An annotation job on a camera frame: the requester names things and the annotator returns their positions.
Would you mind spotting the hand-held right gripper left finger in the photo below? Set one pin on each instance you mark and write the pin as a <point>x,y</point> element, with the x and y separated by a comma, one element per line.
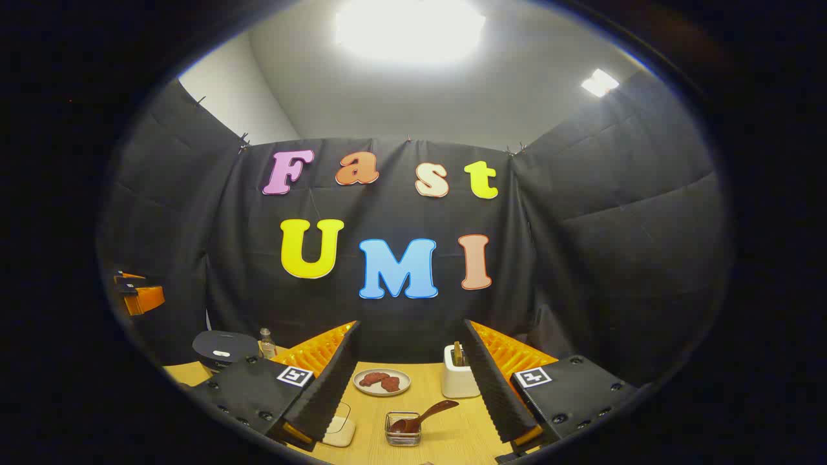
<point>329,387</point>

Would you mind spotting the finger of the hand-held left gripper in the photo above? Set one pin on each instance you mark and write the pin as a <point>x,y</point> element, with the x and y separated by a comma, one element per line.
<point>145,300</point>
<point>132,279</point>

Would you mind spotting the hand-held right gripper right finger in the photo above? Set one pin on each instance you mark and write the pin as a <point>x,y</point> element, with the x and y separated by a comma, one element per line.
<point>497,394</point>

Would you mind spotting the white rice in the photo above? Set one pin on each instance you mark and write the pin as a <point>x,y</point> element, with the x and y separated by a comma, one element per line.
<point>341,433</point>

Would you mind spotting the brown wooden spoon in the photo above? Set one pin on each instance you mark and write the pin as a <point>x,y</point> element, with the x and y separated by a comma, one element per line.
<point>420,416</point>

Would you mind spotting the black silver rice cooker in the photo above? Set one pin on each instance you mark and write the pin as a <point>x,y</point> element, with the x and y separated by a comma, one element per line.
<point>223,345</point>

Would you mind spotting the clear glass tray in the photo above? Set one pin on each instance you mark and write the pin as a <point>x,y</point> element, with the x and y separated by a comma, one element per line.
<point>341,429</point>

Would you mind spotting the white toaster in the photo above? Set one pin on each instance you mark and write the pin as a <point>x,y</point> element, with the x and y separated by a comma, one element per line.
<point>455,382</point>

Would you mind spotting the red meat piece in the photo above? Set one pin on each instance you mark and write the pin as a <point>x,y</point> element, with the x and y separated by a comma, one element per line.
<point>373,378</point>
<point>391,385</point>

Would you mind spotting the round white plate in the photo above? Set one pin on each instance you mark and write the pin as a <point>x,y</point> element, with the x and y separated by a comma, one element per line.
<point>382,392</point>

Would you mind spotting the small glass bottle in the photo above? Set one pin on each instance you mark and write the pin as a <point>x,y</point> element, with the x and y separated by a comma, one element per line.
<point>267,345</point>

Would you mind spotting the small ceiling light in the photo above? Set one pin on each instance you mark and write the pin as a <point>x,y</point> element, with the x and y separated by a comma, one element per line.
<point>599,82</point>

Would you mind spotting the large ceiling light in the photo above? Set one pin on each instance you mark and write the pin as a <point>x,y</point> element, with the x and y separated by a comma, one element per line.
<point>410,29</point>

